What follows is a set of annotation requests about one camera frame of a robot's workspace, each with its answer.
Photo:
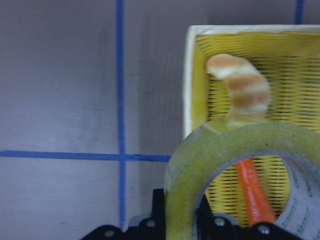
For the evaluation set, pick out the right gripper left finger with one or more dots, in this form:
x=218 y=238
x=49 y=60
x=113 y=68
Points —
x=158 y=214

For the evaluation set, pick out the toy croissant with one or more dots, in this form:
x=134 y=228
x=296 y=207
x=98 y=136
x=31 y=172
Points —
x=249 y=92

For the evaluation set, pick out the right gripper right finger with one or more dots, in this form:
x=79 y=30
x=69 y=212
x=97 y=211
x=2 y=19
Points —
x=204 y=221

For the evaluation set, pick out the yellow woven tray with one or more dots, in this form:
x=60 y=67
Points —
x=289 y=57

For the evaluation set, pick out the yellow packing tape roll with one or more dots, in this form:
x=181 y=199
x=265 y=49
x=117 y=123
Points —
x=288 y=161

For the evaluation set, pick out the toy carrot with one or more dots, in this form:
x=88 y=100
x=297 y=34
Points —
x=258 y=207

